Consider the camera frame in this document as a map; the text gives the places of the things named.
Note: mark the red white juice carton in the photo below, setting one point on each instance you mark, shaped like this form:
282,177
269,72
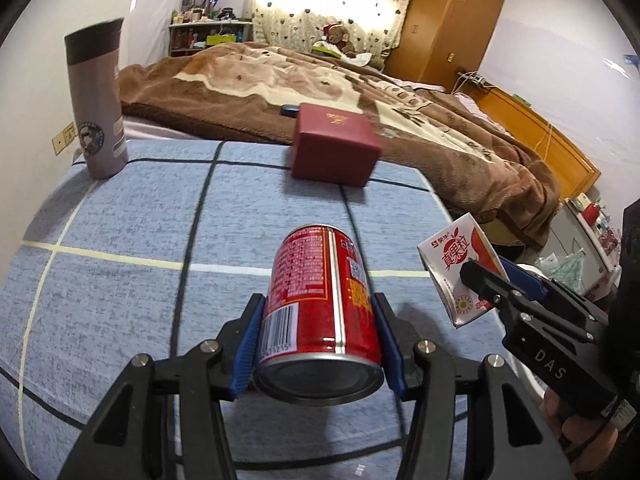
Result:
452,265

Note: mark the printed plastic bag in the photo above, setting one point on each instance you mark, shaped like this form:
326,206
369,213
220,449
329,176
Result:
562,270

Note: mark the beige wall socket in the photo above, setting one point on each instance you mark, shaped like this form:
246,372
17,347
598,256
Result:
64,139

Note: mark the white round trash bin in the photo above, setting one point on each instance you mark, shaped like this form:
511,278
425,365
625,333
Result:
532,380

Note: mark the grey nightstand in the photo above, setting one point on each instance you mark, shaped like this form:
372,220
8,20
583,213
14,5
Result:
575,240

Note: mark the wooden wardrobe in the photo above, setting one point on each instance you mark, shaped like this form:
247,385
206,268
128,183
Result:
445,15

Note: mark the brown teddy bear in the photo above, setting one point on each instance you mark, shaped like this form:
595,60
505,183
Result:
340,39

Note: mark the power strip with chargers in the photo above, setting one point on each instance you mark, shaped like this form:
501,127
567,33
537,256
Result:
472,78

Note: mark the red drink can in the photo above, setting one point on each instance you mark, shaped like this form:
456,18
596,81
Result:
320,310

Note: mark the grey thermos tumbler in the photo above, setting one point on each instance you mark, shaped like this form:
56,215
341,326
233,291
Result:
97,105

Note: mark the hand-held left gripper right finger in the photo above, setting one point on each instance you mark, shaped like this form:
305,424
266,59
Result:
387,350

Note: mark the dark red gift box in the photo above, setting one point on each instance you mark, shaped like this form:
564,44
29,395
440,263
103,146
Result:
332,150

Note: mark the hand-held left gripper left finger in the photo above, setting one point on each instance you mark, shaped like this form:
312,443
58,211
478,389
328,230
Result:
247,350

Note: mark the bed with brown blanket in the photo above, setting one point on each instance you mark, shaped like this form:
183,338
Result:
400,125

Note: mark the dark blue phone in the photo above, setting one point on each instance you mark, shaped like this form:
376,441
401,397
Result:
290,110

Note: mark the red apple-shaped ornament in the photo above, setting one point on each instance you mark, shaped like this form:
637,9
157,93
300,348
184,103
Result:
590,214

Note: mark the cluttered wall shelf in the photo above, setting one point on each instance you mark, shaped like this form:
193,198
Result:
210,37

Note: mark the person's right hand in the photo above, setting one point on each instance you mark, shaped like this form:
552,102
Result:
580,435

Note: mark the wooden headboard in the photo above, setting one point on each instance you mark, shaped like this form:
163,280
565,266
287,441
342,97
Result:
545,140

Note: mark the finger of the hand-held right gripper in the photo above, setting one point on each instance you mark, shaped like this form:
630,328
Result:
487,287
525,275

